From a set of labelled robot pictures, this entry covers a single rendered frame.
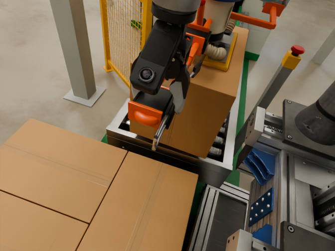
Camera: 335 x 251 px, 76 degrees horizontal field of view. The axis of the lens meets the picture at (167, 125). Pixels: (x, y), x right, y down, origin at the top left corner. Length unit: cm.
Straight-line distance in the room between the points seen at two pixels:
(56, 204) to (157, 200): 44
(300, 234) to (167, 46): 51
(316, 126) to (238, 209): 88
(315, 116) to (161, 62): 60
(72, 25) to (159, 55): 154
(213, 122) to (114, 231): 61
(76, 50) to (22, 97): 80
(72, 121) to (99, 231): 127
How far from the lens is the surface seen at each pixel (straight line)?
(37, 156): 126
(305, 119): 84
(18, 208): 116
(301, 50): 138
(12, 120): 228
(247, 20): 102
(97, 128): 202
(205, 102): 82
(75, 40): 191
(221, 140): 134
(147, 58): 34
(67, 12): 183
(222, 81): 83
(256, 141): 88
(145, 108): 43
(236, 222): 152
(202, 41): 71
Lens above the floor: 153
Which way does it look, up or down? 48 degrees down
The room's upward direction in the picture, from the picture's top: 12 degrees clockwise
